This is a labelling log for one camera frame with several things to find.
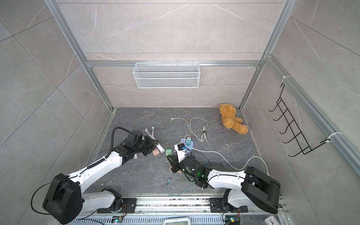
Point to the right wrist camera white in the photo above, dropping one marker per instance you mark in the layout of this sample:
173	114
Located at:
181	151

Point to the blue power strip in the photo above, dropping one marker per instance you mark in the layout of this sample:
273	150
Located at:
190	147

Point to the brown teddy bear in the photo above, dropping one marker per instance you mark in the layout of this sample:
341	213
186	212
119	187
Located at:
230	120

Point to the white wire mesh basket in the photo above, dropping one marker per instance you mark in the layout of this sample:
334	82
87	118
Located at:
167	75

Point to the black wire hook rack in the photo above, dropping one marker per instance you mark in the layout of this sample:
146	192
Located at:
293	128

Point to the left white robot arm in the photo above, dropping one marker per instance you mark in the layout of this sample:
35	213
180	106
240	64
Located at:
66	197

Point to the teal charger plug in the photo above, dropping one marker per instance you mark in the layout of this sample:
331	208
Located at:
188	141

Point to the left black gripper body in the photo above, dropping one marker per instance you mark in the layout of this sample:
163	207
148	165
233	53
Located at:
146	146

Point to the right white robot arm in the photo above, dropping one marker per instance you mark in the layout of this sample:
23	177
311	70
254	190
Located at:
243	189

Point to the green charger plug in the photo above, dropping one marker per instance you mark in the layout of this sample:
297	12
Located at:
169	151

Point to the pink charger plug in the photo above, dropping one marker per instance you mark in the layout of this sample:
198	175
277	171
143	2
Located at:
156	152

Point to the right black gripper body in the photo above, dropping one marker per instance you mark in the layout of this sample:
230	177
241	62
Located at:
183	168

